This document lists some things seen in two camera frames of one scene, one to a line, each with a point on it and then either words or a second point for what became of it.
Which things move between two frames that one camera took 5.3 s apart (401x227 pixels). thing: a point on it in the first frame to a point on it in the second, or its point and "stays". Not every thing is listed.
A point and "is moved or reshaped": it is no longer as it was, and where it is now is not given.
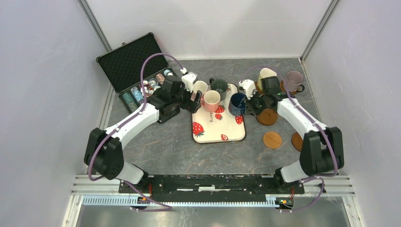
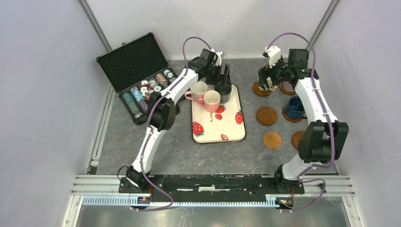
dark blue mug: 237,104 is moved or reshaped
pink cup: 210,100 stays
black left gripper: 190,105 to 221,79
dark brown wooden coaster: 267,117 stays
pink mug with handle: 199,85 stays
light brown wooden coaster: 272,140 stays
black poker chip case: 122,66 stays
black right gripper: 250,109 to 265,72
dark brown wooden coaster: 257,88 stays
